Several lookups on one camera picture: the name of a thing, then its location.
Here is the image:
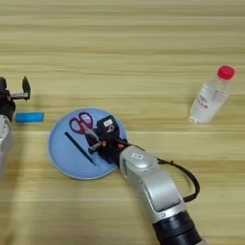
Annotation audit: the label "small blue rectangular block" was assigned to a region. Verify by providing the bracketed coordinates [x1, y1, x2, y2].
[14, 110, 45, 123]

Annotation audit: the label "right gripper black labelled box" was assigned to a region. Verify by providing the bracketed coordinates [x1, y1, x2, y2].
[96, 115, 122, 140]

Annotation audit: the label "red handled scissors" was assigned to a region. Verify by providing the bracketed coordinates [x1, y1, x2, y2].
[69, 111, 101, 145]

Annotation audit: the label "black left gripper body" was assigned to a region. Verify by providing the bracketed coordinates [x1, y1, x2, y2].
[0, 76, 31, 123]

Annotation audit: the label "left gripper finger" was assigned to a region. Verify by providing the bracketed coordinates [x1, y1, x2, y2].
[21, 76, 32, 100]

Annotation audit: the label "light blue round plate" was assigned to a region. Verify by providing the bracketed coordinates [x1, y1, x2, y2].
[47, 107, 128, 181]

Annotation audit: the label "clear bottle red cap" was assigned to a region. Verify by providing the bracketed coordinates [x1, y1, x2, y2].
[189, 65, 236, 125]

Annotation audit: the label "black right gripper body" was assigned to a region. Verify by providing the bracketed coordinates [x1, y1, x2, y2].
[90, 133, 129, 166]

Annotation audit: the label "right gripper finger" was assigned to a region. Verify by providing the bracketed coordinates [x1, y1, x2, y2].
[86, 145, 97, 156]
[94, 126, 104, 143]

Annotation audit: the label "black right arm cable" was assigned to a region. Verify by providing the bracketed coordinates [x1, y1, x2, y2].
[116, 138, 201, 204]

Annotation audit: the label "thin black stick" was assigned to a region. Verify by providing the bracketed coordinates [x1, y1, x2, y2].
[64, 131, 98, 167]

